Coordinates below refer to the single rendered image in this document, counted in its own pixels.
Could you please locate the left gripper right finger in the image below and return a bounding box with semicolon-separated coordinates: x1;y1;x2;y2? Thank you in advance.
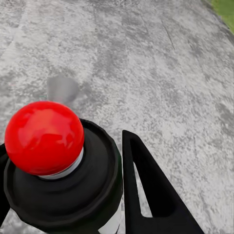
122;130;204;234

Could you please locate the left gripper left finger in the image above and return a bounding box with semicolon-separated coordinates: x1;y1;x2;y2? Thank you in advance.
0;144;10;227

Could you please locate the insectifuge atomizer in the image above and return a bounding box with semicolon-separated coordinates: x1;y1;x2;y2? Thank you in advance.
3;75;124;234

